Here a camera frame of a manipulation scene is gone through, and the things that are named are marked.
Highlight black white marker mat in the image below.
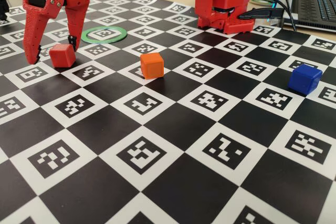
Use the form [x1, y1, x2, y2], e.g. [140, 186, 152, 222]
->
[0, 0, 336, 224]

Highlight dark laptop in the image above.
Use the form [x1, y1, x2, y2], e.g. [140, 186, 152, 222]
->
[285, 0, 336, 32]

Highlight green ring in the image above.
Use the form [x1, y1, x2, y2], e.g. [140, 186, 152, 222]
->
[80, 26, 128, 44]

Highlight black stand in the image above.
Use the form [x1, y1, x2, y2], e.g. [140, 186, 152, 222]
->
[0, 0, 10, 22]

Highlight orange cube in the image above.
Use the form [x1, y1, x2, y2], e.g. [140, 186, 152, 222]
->
[140, 52, 165, 80]

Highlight blue cube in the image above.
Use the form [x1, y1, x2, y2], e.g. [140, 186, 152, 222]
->
[287, 63, 323, 95]

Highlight red cube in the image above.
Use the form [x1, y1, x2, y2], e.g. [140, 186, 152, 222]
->
[49, 43, 77, 68]

